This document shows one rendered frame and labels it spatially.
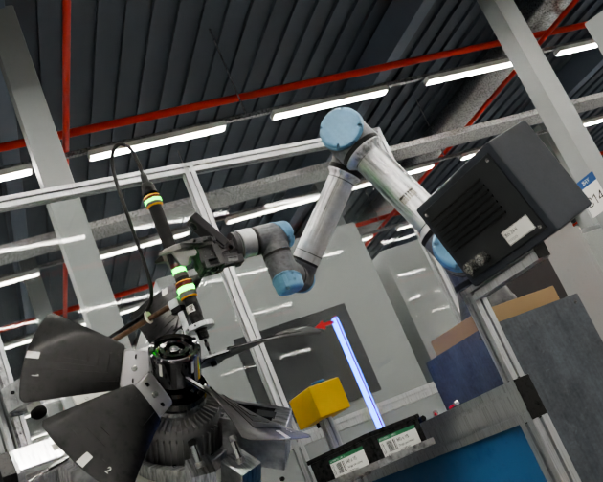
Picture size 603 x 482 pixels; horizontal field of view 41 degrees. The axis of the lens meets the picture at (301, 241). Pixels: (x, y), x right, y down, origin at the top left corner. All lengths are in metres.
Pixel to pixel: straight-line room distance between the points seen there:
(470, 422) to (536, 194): 0.55
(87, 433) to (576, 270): 4.97
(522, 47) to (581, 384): 7.08
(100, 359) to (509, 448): 0.93
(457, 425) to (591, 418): 0.36
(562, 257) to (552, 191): 4.82
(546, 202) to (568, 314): 0.67
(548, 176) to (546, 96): 7.25
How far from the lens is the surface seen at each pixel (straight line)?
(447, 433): 1.80
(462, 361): 1.99
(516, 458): 1.69
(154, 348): 1.87
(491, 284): 1.55
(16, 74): 7.21
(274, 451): 1.92
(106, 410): 1.74
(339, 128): 2.04
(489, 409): 1.66
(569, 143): 8.54
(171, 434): 1.89
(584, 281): 6.26
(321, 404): 2.23
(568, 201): 1.43
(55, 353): 1.97
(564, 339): 2.00
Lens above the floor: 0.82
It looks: 16 degrees up
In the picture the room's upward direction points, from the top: 23 degrees counter-clockwise
